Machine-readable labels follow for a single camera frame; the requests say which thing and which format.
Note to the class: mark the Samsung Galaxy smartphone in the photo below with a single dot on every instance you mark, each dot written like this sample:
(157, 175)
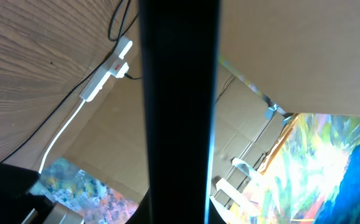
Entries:
(179, 47)

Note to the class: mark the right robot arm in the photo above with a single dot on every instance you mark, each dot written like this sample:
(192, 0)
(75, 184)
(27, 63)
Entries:
(18, 205)

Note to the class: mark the white charger plug adapter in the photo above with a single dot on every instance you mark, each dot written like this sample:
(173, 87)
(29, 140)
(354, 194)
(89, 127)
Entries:
(119, 68)

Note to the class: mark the cardboard box panel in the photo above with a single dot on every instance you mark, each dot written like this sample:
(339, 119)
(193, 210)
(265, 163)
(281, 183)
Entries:
(112, 145)

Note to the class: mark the white power strip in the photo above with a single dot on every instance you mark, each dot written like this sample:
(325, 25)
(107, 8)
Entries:
(102, 74)

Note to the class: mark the colourful patterned sheet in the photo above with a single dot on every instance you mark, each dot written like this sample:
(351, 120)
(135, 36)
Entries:
(75, 188)

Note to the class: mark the colourful painting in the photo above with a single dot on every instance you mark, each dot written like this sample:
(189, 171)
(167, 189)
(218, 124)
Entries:
(310, 175)

